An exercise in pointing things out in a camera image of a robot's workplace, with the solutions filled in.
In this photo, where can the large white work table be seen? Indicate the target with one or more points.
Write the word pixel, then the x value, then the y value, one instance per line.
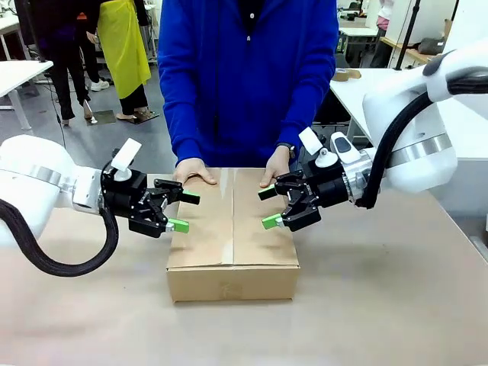
pixel 354 99

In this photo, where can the person in blue jacket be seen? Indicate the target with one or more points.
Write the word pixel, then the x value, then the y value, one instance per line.
pixel 244 76

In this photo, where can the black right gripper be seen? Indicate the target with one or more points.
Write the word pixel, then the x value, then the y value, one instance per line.
pixel 328 187

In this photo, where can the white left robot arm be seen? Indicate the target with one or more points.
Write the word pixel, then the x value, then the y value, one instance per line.
pixel 34 179

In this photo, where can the wooden desk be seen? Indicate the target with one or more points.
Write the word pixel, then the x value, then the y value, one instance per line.
pixel 408 51

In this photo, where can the person's right hand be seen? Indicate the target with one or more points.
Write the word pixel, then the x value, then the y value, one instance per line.
pixel 192 173

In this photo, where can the black tripod pole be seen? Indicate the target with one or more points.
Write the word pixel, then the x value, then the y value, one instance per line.
pixel 407 34

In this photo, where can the brown cardboard box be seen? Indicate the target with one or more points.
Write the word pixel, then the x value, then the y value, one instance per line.
pixel 232 248

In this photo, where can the white partition panel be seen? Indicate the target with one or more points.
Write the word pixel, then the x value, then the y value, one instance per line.
pixel 465 23

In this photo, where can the brown packing tape roll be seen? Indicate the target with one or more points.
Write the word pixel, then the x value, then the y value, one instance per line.
pixel 345 74

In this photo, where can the person's left forearm blue sleeve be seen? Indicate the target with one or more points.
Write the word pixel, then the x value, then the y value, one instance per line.
pixel 301 122

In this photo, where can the dark floor mat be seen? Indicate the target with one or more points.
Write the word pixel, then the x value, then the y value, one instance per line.
pixel 102 116
pixel 143 116

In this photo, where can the white table with grey leg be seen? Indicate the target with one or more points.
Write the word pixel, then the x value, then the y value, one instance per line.
pixel 19 76

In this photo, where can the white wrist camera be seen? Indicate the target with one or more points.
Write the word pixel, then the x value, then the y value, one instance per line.
pixel 314 146
pixel 124 160

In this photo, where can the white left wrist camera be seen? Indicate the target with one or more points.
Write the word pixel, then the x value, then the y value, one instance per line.
pixel 124 160

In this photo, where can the person's left hand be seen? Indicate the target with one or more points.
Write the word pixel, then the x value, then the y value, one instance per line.
pixel 276 167

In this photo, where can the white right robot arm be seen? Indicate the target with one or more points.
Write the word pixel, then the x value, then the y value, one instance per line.
pixel 415 126

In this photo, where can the brown wrist watch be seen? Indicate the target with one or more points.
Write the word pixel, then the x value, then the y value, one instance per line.
pixel 291 151

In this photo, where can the person's right forearm blue sleeve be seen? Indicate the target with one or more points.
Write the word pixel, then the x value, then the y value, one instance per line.
pixel 185 129

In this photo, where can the person in black clothes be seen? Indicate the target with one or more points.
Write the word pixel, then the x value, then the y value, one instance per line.
pixel 65 45

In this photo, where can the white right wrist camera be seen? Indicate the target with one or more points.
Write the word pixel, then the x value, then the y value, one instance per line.
pixel 314 146

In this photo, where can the person in yellow apron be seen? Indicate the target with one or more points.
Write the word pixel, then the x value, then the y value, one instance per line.
pixel 126 45

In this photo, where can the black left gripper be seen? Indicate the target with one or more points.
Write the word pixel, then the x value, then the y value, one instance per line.
pixel 126 194

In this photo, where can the brown bag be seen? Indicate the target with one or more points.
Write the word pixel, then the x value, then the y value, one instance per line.
pixel 431 45

